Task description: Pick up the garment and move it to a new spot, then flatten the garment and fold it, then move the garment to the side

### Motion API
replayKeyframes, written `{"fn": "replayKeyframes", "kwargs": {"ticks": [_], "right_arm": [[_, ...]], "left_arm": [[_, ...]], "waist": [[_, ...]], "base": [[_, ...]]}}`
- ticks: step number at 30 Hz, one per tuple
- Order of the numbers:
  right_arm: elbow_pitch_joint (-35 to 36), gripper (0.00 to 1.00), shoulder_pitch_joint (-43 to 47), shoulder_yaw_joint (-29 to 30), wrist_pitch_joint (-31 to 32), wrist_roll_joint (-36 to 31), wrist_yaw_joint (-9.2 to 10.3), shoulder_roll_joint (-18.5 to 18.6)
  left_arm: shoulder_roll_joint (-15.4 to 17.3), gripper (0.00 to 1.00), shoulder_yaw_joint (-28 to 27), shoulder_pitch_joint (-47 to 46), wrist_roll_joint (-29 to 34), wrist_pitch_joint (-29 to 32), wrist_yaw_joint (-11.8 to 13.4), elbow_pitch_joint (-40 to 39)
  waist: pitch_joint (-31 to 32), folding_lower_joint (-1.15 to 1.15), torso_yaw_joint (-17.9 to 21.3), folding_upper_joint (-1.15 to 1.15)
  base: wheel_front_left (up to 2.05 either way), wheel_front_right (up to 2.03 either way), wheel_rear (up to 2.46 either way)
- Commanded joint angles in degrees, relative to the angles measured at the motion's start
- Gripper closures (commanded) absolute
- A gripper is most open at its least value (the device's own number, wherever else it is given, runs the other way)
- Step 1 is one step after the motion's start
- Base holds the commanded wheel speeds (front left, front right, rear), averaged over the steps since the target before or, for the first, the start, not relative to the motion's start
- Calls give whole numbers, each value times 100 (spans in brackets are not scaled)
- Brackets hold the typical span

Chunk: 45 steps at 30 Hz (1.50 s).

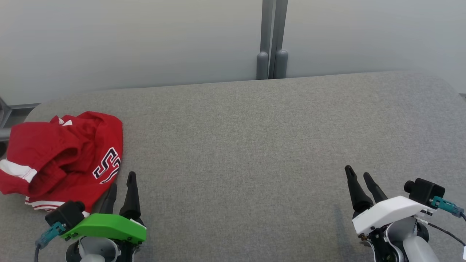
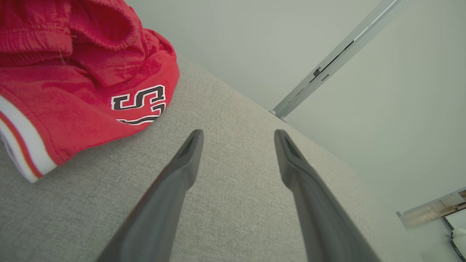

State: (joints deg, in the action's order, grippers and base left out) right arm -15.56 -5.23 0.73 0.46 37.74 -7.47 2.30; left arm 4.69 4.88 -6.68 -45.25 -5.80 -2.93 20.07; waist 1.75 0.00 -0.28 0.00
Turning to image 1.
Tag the teal right camera connector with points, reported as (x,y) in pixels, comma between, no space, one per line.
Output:
(447,205)

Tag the grey metal wheeled frame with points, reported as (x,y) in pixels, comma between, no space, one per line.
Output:
(11,112)

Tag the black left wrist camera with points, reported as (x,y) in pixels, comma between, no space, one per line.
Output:
(65,214)

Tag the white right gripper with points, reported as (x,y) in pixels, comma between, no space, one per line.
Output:
(389,213)

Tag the red white jersey shirt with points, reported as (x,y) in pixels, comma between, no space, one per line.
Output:
(109,134)

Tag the teal left camera connector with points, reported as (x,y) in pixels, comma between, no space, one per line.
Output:
(51,233)

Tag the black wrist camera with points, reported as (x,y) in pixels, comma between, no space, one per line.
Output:
(65,214)
(424,191)

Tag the grey metal partition post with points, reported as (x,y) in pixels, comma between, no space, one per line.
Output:
(271,36)

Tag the teal camera connector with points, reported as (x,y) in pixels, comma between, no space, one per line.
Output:
(51,233)
(447,205)

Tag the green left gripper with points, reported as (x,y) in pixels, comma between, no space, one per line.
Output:
(105,227)

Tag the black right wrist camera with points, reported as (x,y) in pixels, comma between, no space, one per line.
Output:
(424,191)

